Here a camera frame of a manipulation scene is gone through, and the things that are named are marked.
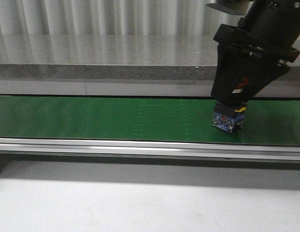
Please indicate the grey granite counter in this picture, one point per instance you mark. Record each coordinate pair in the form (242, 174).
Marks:
(107, 65)

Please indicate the green conveyor belt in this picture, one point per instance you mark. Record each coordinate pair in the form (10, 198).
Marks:
(184, 120)

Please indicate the aluminium conveyor frame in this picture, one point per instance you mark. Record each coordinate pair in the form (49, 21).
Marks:
(149, 149)

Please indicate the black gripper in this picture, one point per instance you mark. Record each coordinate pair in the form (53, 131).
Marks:
(237, 44)

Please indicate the red button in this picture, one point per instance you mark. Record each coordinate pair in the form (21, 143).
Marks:
(229, 115)

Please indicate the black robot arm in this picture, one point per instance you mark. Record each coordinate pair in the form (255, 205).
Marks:
(270, 12)

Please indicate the white curtain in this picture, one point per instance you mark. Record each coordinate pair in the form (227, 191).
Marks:
(160, 18)

